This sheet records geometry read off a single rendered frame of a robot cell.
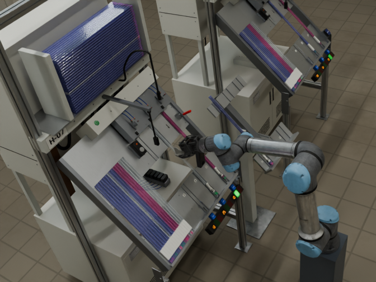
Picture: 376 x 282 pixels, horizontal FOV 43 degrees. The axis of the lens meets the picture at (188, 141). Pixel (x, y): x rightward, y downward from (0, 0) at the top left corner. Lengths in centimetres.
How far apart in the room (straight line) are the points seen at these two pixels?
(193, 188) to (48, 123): 80
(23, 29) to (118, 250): 117
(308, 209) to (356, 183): 149
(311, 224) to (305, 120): 199
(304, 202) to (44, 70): 120
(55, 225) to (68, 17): 115
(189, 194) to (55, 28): 102
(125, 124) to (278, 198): 152
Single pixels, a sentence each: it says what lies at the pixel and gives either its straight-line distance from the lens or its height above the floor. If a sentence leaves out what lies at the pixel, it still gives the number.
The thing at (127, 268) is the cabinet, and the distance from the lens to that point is 261.
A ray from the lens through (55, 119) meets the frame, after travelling 215.
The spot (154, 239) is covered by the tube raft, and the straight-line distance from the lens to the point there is 226.
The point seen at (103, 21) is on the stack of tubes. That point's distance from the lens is 221.
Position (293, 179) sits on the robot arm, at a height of 115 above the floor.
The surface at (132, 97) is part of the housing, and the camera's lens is 235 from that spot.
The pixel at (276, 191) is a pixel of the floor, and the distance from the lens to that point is 350.
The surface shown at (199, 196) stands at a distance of 245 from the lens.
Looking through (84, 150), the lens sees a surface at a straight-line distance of 224.
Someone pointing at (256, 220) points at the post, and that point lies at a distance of 332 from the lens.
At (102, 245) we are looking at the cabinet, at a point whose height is 62.
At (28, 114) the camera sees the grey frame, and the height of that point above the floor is 149.
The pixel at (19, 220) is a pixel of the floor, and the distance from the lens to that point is 383.
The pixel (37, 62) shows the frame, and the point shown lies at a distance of 200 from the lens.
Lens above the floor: 258
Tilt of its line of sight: 40 degrees down
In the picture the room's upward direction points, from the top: 11 degrees counter-clockwise
